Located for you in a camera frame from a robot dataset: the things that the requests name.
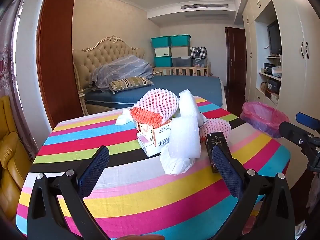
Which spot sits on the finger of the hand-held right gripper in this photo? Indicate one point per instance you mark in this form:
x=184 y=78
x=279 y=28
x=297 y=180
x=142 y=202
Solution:
x=292 y=131
x=306 y=119

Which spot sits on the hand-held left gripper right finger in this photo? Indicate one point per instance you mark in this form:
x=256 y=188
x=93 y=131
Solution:
x=227 y=172

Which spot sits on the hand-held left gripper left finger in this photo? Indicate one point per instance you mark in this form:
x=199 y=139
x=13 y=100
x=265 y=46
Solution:
x=93 y=170

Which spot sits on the pink-lined trash bin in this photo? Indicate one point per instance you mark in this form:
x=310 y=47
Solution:
x=262 y=120

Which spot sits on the large white paper towel wad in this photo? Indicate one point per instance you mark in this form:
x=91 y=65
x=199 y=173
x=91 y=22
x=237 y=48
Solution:
x=123 y=120

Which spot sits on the gold and orange medicine box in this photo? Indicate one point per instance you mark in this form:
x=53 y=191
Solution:
x=155 y=133

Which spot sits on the person's left hand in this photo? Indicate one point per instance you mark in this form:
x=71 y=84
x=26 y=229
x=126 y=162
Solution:
x=142 y=237

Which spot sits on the rainbow striped tablecloth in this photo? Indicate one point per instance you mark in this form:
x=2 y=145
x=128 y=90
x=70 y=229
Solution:
x=75 y=152

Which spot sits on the black slim box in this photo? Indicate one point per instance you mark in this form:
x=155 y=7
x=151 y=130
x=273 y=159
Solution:
x=217 y=140

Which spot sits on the cardboard box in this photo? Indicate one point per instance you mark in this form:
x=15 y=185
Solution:
x=272 y=97

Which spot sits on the white built-in wardrobe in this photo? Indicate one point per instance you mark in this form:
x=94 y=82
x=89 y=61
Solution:
x=300 y=80

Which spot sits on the black safe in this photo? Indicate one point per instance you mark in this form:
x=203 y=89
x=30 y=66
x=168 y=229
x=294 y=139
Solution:
x=272 y=85

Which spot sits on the small pink foam net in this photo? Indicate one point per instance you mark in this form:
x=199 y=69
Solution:
x=215 y=125

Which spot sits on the crumpled white paper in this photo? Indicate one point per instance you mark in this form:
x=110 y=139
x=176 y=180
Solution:
x=175 y=166

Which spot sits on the white printer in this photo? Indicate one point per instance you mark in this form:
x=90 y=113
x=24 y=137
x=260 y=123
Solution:
x=277 y=71

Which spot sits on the pale flat carton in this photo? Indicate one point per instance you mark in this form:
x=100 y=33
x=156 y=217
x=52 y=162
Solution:
x=152 y=151

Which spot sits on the black shelf device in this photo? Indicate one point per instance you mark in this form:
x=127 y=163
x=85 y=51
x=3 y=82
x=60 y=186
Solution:
x=268 y=68

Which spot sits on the orange foam net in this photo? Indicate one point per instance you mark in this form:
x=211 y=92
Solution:
x=147 y=116

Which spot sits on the yellow leather sofa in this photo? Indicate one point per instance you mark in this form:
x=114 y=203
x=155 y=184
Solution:
x=12 y=167

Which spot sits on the black television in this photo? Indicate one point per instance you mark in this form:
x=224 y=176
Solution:
x=273 y=37

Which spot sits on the bed with blue mattress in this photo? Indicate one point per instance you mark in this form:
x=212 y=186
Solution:
x=187 y=87

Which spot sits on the striped pillow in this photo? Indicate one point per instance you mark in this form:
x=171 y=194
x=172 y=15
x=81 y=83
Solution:
x=130 y=83

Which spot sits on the dark brown door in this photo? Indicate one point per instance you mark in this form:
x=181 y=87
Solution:
x=235 y=55

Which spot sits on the large pink foam net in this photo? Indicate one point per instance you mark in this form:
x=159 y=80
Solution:
x=160 y=100

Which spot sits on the blue-grey dotted duvet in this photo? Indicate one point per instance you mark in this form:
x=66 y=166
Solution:
x=125 y=67

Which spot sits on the beige tufted headboard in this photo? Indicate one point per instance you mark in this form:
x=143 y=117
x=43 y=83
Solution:
x=105 y=55

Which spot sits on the clear grey storage bin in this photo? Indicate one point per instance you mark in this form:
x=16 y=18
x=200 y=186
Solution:
x=181 y=62

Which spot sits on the brown wooden panel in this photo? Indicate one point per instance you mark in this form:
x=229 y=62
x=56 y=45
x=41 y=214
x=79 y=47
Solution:
x=57 y=55

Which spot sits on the black and white checkered bag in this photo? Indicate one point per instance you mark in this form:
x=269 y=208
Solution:
x=198 y=52

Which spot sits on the teal storage bin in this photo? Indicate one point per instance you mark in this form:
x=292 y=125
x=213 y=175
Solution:
x=162 y=61
x=180 y=40
x=161 y=42

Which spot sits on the beige storage bin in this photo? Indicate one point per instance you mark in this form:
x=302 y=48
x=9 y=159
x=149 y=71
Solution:
x=180 y=51

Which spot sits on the white storage bin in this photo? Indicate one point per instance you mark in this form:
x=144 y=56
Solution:
x=163 y=52

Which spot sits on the lace curtain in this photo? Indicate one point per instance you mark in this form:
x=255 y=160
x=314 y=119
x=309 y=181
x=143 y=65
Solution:
x=6 y=62

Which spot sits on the slot air vent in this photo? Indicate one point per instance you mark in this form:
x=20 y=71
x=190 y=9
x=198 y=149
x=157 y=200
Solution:
x=206 y=15

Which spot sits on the white grille air vent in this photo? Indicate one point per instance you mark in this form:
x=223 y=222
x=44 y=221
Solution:
x=203 y=6

